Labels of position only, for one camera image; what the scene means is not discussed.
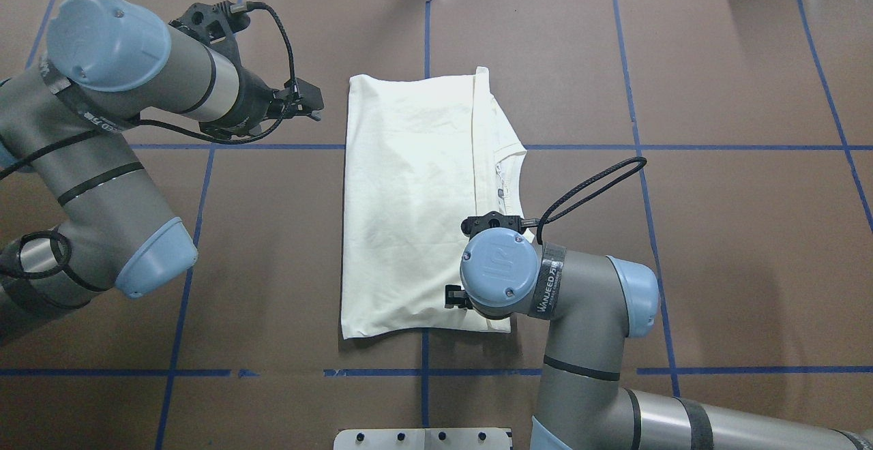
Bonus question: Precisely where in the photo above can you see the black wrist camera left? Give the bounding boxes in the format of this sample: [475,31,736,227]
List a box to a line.
[168,1,252,45]

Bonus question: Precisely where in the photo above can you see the cream long-sleeve cat shirt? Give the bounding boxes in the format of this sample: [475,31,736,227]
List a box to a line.
[340,67,527,340]

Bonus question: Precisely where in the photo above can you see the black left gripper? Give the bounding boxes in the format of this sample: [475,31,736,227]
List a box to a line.
[232,72,325,138]

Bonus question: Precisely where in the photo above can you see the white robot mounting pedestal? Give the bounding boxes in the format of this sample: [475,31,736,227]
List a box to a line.
[333,426,514,449]

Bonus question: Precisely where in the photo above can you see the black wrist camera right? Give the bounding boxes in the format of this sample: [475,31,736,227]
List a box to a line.
[460,211,531,239]

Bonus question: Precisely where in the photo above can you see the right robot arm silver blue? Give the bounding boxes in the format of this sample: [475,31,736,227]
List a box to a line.
[445,219,871,449]

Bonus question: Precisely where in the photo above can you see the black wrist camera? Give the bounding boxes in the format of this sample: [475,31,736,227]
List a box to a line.
[460,211,531,239]
[168,1,252,45]

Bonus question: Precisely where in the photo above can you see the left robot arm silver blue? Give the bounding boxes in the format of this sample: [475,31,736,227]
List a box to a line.
[2,0,324,345]

